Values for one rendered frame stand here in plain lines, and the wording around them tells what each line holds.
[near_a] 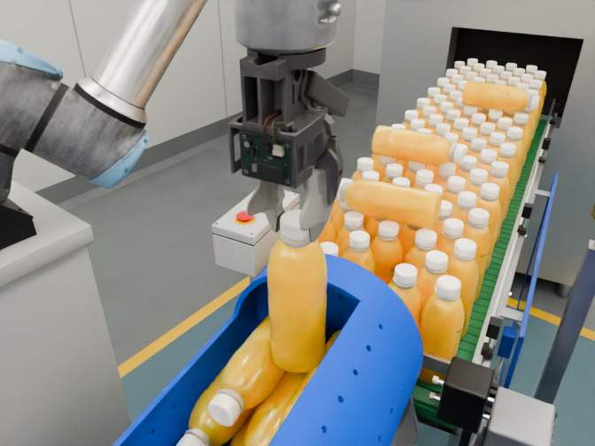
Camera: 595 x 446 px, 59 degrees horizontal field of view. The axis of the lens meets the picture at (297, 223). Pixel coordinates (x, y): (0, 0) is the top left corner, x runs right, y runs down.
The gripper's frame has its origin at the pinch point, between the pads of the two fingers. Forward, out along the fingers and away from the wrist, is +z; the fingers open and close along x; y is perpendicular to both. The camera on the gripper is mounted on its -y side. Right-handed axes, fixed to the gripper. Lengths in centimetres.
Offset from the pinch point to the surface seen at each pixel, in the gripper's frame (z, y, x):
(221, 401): 21.5, 10.5, -5.1
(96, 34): 39, -192, -235
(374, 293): 13.3, -7.9, 7.4
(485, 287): 45, -59, 18
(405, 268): 23.6, -28.8, 6.3
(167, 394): 23.4, 11.6, -12.9
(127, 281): 136, -103, -151
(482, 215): 24, -53, 15
